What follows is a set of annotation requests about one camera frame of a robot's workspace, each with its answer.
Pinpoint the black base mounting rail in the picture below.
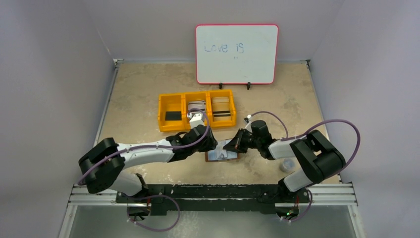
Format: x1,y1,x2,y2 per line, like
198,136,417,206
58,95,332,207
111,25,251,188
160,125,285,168
116,184,311,219

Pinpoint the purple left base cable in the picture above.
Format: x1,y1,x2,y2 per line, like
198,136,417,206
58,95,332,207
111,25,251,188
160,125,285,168
121,193,181,232

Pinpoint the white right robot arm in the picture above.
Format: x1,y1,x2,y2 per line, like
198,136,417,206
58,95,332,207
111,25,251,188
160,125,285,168
223,120,346,202

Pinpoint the striped card stack in bin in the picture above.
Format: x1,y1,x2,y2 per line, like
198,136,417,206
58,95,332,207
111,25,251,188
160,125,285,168
187,100,206,111

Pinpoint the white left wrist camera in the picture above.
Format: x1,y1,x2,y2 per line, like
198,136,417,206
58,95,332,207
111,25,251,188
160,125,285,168
187,112,205,129

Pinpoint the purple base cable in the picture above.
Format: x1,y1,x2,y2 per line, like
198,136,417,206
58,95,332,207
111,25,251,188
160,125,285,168
121,193,181,232
279,190,313,224

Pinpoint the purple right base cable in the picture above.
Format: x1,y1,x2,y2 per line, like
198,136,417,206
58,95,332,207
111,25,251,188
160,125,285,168
279,190,313,224

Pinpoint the black card in bin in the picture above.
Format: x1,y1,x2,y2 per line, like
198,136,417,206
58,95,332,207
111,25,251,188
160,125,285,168
165,111,182,121

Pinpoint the yellow three-compartment plastic bin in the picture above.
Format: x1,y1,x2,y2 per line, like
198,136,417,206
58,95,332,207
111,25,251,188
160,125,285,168
157,90,236,132

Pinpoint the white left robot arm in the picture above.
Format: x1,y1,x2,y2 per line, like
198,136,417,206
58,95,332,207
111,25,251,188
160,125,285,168
77,125,218,203

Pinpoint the aluminium frame rail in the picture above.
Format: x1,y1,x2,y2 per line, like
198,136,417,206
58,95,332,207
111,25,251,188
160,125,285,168
68,184,358,206

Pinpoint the small clear plastic cup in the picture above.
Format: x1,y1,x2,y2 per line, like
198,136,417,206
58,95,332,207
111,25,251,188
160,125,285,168
280,158,296,173

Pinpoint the pink-framed whiteboard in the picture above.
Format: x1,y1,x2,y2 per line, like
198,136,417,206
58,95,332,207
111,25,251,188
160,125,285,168
195,23,280,85

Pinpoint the brown leather card holder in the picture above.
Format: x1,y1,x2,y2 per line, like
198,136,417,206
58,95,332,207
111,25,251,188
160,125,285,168
205,139,240,163

